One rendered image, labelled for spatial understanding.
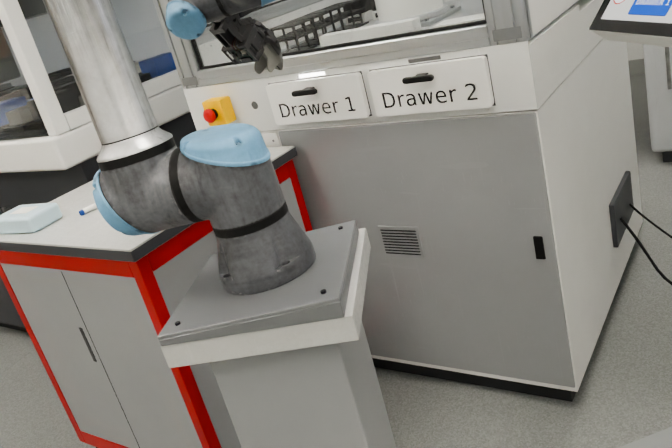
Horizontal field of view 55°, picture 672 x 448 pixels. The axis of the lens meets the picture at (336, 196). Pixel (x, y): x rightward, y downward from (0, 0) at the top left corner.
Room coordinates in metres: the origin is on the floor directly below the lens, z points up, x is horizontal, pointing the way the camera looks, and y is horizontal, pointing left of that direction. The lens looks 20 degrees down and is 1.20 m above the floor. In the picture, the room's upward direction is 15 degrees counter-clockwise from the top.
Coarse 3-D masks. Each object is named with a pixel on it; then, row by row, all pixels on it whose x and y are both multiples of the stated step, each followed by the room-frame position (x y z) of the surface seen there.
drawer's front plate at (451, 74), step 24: (384, 72) 1.49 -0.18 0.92; (408, 72) 1.45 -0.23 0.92; (432, 72) 1.42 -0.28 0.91; (456, 72) 1.38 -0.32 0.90; (480, 72) 1.35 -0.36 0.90; (384, 96) 1.50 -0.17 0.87; (408, 96) 1.46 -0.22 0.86; (432, 96) 1.43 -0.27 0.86; (456, 96) 1.39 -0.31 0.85; (480, 96) 1.36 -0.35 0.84
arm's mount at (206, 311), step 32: (352, 224) 1.00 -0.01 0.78; (320, 256) 0.91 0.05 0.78; (352, 256) 0.91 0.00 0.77; (192, 288) 0.94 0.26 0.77; (288, 288) 0.83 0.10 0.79; (320, 288) 0.80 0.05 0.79; (192, 320) 0.82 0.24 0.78; (224, 320) 0.79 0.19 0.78; (256, 320) 0.78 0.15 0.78; (288, 320) 0.77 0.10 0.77; (320, 320) 0.76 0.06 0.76
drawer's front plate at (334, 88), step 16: (304, 80) 1.64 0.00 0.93; (320, 80) 1.60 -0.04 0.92; (336, 80) 1.58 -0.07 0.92; (352, 80) 1.55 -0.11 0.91; (272, 96) 1.70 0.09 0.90; (288, 96) 1.67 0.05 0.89; (304, 96) 1.64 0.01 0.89; (320, 96) 1.61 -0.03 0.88; (336, 96) 1.58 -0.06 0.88; (352, 96) 1.55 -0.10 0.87; (304, 112) 1.65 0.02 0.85; (320, 112) 1.62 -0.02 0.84; (336, 112) 1.59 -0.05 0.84; (352, 112) 1.56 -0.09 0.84; (368, 112) 1.54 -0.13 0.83
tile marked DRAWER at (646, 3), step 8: (640, 0) 1.08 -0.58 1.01; (648, 0) 1.06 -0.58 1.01; (656, 0) 1.05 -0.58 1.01; (664, 0) 1.03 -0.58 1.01; (632, 8) 1.09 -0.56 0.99; (640, 8) 1.07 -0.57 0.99; (648, 8) 1.05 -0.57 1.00; (656, 8) 1.03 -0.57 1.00; (664, 8) 1.02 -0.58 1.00; (664, 16) 1.01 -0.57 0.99
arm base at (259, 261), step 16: (256, 224) 0.87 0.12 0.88; (272, 224) 0.88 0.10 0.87; (288, 224) 0.90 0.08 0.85; (224, 240) 0.88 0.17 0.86; (240, 240) 0.87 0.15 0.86; (256, 240) 0.86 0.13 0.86; (272, 240) 0.87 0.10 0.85; (288, 240) 0.88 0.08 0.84; (304, 240) 0.90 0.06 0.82; (224, 256) 0.89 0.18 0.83; (240, 256) 0.86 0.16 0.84; (256, 256) 0.86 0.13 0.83; (272, 256) 0.86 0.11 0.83; (288, 256) 0.87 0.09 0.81; (304, 256) 0.88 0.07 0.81; (224, 272) 0.90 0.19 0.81; (240, 272) 0.86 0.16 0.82; (256, 272) 0.85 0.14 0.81; (272, 272) 0.85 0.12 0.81; (288, 272) 0.85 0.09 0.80; (224, 288) 0.89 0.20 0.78; (240, 288) 0.86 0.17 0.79; (256, 288) 0.85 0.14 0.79; (272, 288) 0.84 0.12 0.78
